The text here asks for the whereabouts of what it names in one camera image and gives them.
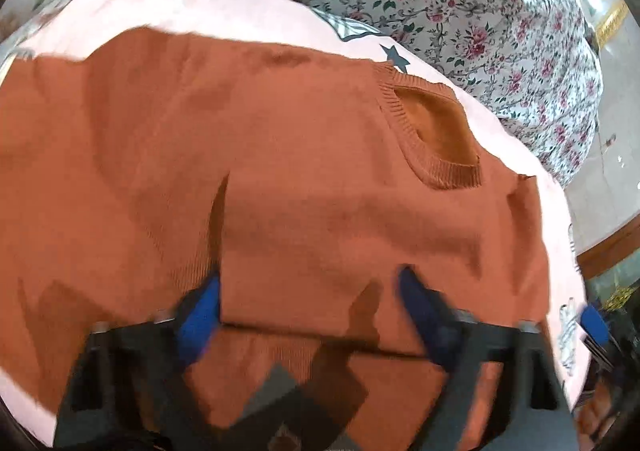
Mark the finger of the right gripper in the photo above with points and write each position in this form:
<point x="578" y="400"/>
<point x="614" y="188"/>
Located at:
<point x="591" y="321"/>

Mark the orange knit sweater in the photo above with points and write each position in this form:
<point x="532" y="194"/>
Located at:
<point x="306" y="179"/>

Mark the pink printed bed sheet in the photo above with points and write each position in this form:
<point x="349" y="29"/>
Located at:
<point x="85" y="25"/>

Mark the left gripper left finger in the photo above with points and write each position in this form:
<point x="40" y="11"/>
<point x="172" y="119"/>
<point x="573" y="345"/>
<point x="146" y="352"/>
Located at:
<point x="127" y="388"/>

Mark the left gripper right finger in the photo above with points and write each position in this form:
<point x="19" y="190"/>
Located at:
<point x="529" y="411"/>

